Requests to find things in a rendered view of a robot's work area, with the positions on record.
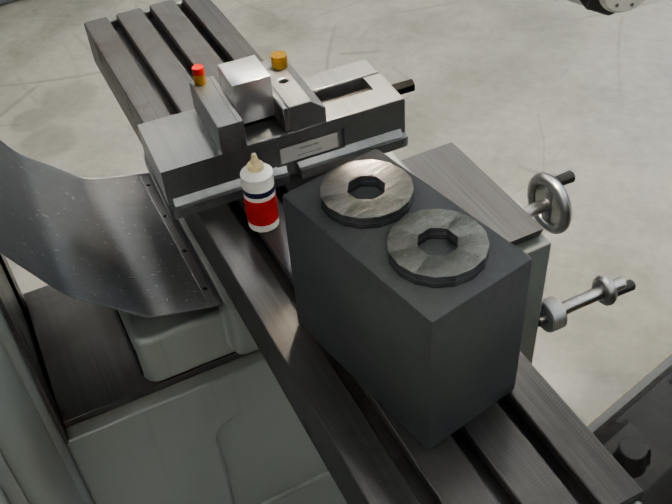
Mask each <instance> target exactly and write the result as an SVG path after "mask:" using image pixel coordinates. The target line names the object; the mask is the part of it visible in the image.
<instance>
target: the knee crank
mask: <svg viewBox="0 0 672 504"><path fill-rule="evenodd" d="M635 288H636V284H635V282H634V281H633V280H631V279H629V280H627V281H625V280H624V279H623V278H622V277H618V278H615V279H613V280H611V279H610V278H608V277H606V276H604V275H600V276H597V277H595V278H594V279H593V282H592V289H590V290H588V291H586V292H583V293H581V294H579V295H577V296H574V297H572V298H570V299H568V300H565V301H563V302H560V301H559V300H558V299H557V298H555V297H553V296H549V297H547V298H544V299H542V305H541V311H540V317H539V323H538V327H541V328H542V329H543V330H545V331H546V332H548V333H552V332H554V331H557V330H559V329H561V328H563V327H565V326H566V324H567V314H569V313H572V312H574V311H576V310H578V309H581V308H583V307H585V306H587V305H590V304H592V303H594V302H596V301H598V302H600V303H601V304H603V305H605V306H610V305H613V304H614V303H615V302H616V301H617V297H618V296H621V295H623V294H626V293H628V292H631V291H633V290H635Z"/></svg>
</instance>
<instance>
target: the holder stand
mask: <svg viewBox="0 0 672 504"><path fill-rule="evenodd" d="M282 199H283V207H284V215H285V222H286V230H287V238H288V246H289V254H290V261H291V269H292V277H293V285H294V292H295V300H296V308H297V316H298V322H299V324H300V325H301V326H302V327H303V328H304V329H305V330H306V331H307V332H308V333H309V334H310V335H311V336H312V337H313V338H314V339H315V340H316V341H317V342H318V343H319V344H320V345H321V346H322V347H323V348H324V349H325V350H326V351H327V352H328V353H329V354H330V355H331V356H332V357H333V358H334V359H335V360H336V361H337V362H338V363H339V364H340V365H341V366H342V367H343V368H344V369H345V370H346V371H348V372H349V373H350V374H351V375H352V376H353V377H354V378H355V379H356V380H357V381H358V382H359V383H360V384H361V385H362V386H363V387H364V388H365V389H366V390H367V391H368V392H369V393H370V394H371V395H372V396H373V397H374V398H375V399H376V400H377V401H378V402H379V403H380V404H381V405H382V406H383V407H384V408H385V409H386V410H387V411H388V412H389V413H390V414H391V415H392V416H393V417H394V418H395V419H396V420H397V421H398V422H399V423H400V424H401V425H402V426H403V427H404V428H405V429H406V430H407V431H408V432H409V433H410V434H411V435H412V436H413V437H414V438H415V439H416V440H417V441H418V442H419V443H420V444H421V445H422V446H423V447H424V448H425V449H427V450H430V449H432V448H433V447H434V446H436V445H437V444H439V443H440V442H441V441H443V440H444V439H446V438H447V437H448V436H450V435H451V434H452V433H454V432H455V431H457V430H458V429H459V428H461V427H462V426H464V425H465V424H466V423H468V422H469V421H470V420H472V419H473V418H475V417H476V416H477V415H479V414H480V413H482V412H483V411H484V410H486V409H487V408H489V407H490V406H491V405H493V404H494V403H495V402H497V401H498V400H500V399H501V398H502V397H504V396H505V395H507V394H508V393H509V392H511V391H512V390H513V389H514V387H515V380H516V373H517V366H518V359H519V352H520V345H521V338H522V331H523V324H524V317H525V310H526V303H527V296H528V289H529V282H530V275H531V268H532V258H531V257H530V256H529V255H527V254H526V253H525V252H523V251H522V250H520V249H519V248H517V247H516V246H515V245H513V244H512V243H510V242H509V241H507V240H506V239H505V238H503V237H502V236H500V235H499V234H498V233H496V232H495V231H493V230H492V229H490V228H489V227H488V226H486V225H485V224H483V223H482V222H480V221H479V220H478V219H476V218H475V217H473V216H472V215H470V214H469V213H468V212H466V211H465V210H463V209H462V208H461V207H459V206H458V205H456V204H455V203H453V202H452V201H451V200H449V199H448V198H446V197H445V196H443V195H442V194H441V193H439V192H438V191H436V190H435V189H434V188H432V187H431V186H429V185H428V184H426V183H425V182H424V181H422V180H421V179H419V178H418V177H416V176H415V175H414V174H412V173H411V172H409V171H408V170H407V169H405V168H404V167H402V166H401V165H399V164H398V163H397V162H395V161H394V160H392V159H391V158H389V157H388V156H387V155H385V154H384V153H382V152H381V151H379V150H378V149H373V150H371V151H369V152H367V153H365V154H363V155H361V156H359V157H357V158H355V159H353V160H351V161H349V162H347V163H345V164H342V165H339V166H337V167H336V168H334V169H333V170H331V171H329V172H327V173H325V174H323V175H321V176H319V177H317V178H315V179H313V180H311V181H309V182H307V183H306V184H304V185H302V186H300V187H298V188H296V189H294V190H292V191H290V192H288V193H286V194H284V195H283V197H282Z"/></svg>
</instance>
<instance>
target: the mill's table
mask: <svg viewBox="0 0 672 504"><path fill-rule="evenodd" d="M84 26H85V30H86V33H87V37H88V40H89V44H90V47H91V51H92V54H93V58H94V61H95V63H96V65H97V67H98V68H99V70H100V72H101V74H102V75H103V77H104V79H105V81H106V82H107V84H108V86H109V88H110V89H111V91H112V93H113V95H114V96H115V98H116V100H117V102H118V103H119V105H120V107H121V109H122V110H123V112H124V114H125V116H126V117H127V119H128V121H129V123H130V124H131V126H132V128H133V130H134V131H135V133H136V135H137V137H138V138H139V140H140V142H141V144H142V141H141V138H140V134H139V130H138V126H137V125H139V124H142V123H146V122H149V121H153V120H156V119H160V118H163V117H167V116H170V115H174V114H177V113H181V112H185V111H188V110H192V109H195V108H194V103H193V99H192V94H191V89H190V84H189V82H190V81H193V80H194V79H193V73H192V66H193V65H195V64H202V65H203V66H204V71H205V77H210V76H214V77H215V79H216V80H217V82H218V83H219V85H220V87H221V82H220V77H219V71H218V65H219V64H223V63H226V62H230V61H234V60H237V59H241V58H245V57H248V56H252V55H255V56H256V57H257V59H258V60H259V61H260V62H263V61H264V60H263V59H262V57H261V56H260V55H259V54H258V53H257V52H256V51H255V50H254V48H253V47H252V46H251V45H250V44H249V43H248V42H247V40H246V39H245V38H244V37H243V36H242V35H241V34H240V32H239V31H238V30H237V29H236V28H235V27H234V26H233V25H232V23H231V22H230V21H229V20H228V19H227V18H226V17H225V15H224V14H223V13H222V12H221V11H220V10H219V9H218V8H217V6H216V5H215V4H214V3H213V2H212V1H211V0H175V1H174V0H167V1H163V2H159V3H156V4H152V5H150V6H149V7H148V8H145V9H141V8H137V9H133V10H129V11H126V12H122V13H118V14H116V16H115V17H111V18H107V17H103V18H99V19H96V20H92V21H88V22H84ZM325 173H327V172H324V173H321V174H318V175H315V176H312V177H309V178H306V179H302V178H301V177H300V176H299V175H298V174H291V175H290V181H291V183H290V184H287V185H284V186H280V187H277V188H275V190H276V197H277V204H278V212H279V224H278V226H277V227H276V228H275V229H273V230H271V231H269V232H256V231H253V230H252V229H251V228H250V227H249V225H248V219H247V214H246V208H245V202H244V198H243V199H239V200H236V201H233V202H230V203H227V204H224V205H221V206H217V207H214V208H211V209H208V210H205V211H202V212H199V213H195V214H192V215H189V216H186V217H184V219H185V221H186V222H187V224H188V226H189V228H190V229H191V231H192V233H193V235H194V236H195V238H196V240H197V242H198V243H199V245H200V247H201V249H202V250H203V252H204V254H205V256H206V257H207V259H208V261H209V263H210V264H211V266H212V268H213V270H214V271H215V273H216V275H217V277H218V278H219V280H220V282H221V284H222V285H223V287H224V289H225V291H226V292H227V294H228V296H229V298H230V299H231V301H232V303H233V305H234V306H235V308H236V310H237V312H238V313H239V315H240V317H241V319H242V320H243V322H244V324H245V326H246V327H247V329H248V331H249V333H250V334H251V336H252V338H253V340H254V341H255V343H256V345H257V347H258V348H259V350H260V352H261V354H262V355H263V357H264V359H265V361H266V362H267V364H268V366H269V367H270V369H271V371H272V373H273V374H274V376H275V378H276V380H277V381H278V383H279V385H280V387H281V388H282V390H283V392H284V394H285V395H286V397H287V399H288V401H289V402H290V404H291V406H292V408H293V409H294V411H295V413H296V415H297V416H298V418H299V420H300V422H301V423H302V425H303V427H304V429H305V430H306V432H307V434H308V436H309V437H310V439H311V441H312V443H313V444H314V446H315V448H316V450H317V451H318V453H319V455H320V457H321V458H322V460H323V462H324V464H325V465H326V467H327V469H328V471H329V472H330V474H331V476H332V478H333V479H334V481H335V483H336V485H337V486H338V488H339V490H340V492H341V493H342V495H343V497H344V499H345V500H346V502H347V504H642V503H641V502H640V501H641V498H642V495H643V492H644V491H643V490H642V489H641V487H640V486H639V485H638V484H637V483H636V482H635V481H634V480H633V478H632V477H631V476H630V475H629V474H628V473H627V472H626V470H625V469H624V468H623V467H622V466H621V465H620V464H619V462H618V461H617V460H616V459H615V458H614V457H613V456H612V455H611V453H610V452H609V451H608V450H607V449H606V448H605V447H604V445H603V444H602V443H601V442H600V441H599V440H598V439H597V438H596V436H595V435H594V434H593V433H592V432H591V431H590V430H589V428H588V427H587V426H586V425H585V424H584V423H583V422H582V421H581V419H580V418H579V417H578V416H577V415H576V414H575V413H574V411H573V410H572V409H571V408H570V407H569V406H568V405H567V403H566V402H565V401H564V400H563V399H562V398H561V397H560V396H559V394H558V393H557V392H556V391H555V390H554V389H553V388H552V386H551V385H550V384H549V383H548V382H547V381H546V380H545V379H544V377H543V376H542V375H541V374H540V373H539V372H538V371H537V369H536V368H535V367H534V366H533V365H532V364H531V363H530V362H529V360H528V359H527V358H526V357H525V356H524V355H523V354H522V352H521V351H520V352H519V359H518V366H517V373H516V380H515V387H514V389H513V390H512V391H511V392H509V393H508V394H507V395H505V396H504V397H502V398H501V399H500V400H498V401H497V402H495V403H494V404H493V405H491V406H490V407H489V408H487V409H486V410H484V411H483V412H482V413H480V414H479V415H477V416H476V417H475V418H473V419H472V420H470V421H469V422H468V423H466V424H465V425H464V426H462V427H461V428H459V429H458V430H457V431H455V432H454V433H452V434H451V435H450V436H448V437H447V438H446V439H444V440H443V441H441V442H440V443H439V444H437V445H436V446H434V447H433V448H432V449H430V450H427V449H425V448H424V447H423V446H422V445H421V444H420V443H419V442H418V441H417V440H416V439H415V438H414V437H413V436H412V435H411V434H410V433H409V432H408V431H407V430H406V429H405V428H404V427H403V426H402V425H401V424H400V423H399V422H398V421H397V420H396V419H395V418H394V417H393V416H392V415H391V414H390V413H389V412H388V411H387V410H386V409H385V408H384V407H383V406H382V405H381V404H380V403H379V402H378V401H377V400H376V399H375V398H374V397H373V396H372V395H371V394H370V393H369V392H368V391H367V390H366V389H365V388H364V387H363V386H362V385H361V384H360V383H359V382H358V381H357V380H356V379H355V378H354V377H353V376H352V375H351V374H350V373H349V372H348V371H346V370H345V369H344V368H343V367H342V366H341V365H340V364H339V363H338V362H337V361H336V360H335V359H334V358H333V357H332V356H331V355H330V354H329V353H328V352H327V351H326V350H325V349H324V348H323V347H322V346H321V345H320V344H319V343H318V342H317V341H316V340H315V339H314V338H313V337H312V336H311V335H310V334H309V333H308V332H307V331H306V330H305V329H304V328H303V327H302V326H301V325H300V324H299V322H298V316H297V308H296V300H295V292H294V285H293V277H292V269H291V261H290V254H289V246H288V238H287V230H286V222H285V215H284V207H283V199H282V197H283V195H284V194H286V193H288V192H290V191H292V190H294V189H296V188H298V187H300V186H302V185H304V184H306V183H307V182H309V181H311V180H313V179H315V178H317V177H319V176H321V175H323V174H325Z"/></svg>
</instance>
